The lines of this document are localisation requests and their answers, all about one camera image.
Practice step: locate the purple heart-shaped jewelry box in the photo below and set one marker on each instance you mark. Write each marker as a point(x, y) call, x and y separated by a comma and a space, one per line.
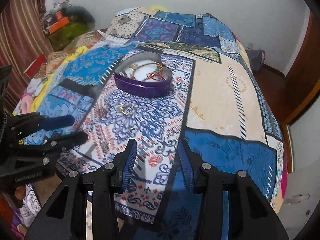
point(145, 75)

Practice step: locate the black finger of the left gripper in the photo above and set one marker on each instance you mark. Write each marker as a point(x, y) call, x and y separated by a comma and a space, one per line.
point(66, 142)
point(49, 124)

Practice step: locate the yellow blanket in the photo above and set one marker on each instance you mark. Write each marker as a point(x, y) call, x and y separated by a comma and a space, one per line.
point(38, 88)

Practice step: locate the striped brown curtain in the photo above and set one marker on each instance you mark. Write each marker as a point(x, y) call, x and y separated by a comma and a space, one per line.
point(22, 41)

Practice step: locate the blue patchwork bed quilt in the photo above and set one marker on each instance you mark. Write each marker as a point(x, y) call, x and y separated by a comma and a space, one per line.
point(214, 103)

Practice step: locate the green patterned box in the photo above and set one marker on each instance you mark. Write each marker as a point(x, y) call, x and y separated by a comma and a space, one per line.
point(65, 35)

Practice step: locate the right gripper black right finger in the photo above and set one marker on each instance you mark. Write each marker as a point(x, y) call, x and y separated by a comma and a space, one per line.
point(190, 164)

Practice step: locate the red box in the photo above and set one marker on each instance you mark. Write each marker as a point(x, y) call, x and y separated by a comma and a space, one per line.
point(35, 66)

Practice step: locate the orange box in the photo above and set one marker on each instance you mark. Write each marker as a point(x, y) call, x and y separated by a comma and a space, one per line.
point(58, 25)

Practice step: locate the brown patterned blanket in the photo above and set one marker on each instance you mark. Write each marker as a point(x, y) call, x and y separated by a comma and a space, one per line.
point(77, 47)

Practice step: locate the dark grey bag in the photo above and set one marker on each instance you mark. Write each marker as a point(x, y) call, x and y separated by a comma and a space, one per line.
point(256, 59)

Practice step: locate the gold ring earring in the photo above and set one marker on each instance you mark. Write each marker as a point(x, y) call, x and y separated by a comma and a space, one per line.
point(127, 110)

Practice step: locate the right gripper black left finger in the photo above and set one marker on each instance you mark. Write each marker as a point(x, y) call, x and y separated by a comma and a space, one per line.
point(124, 162)

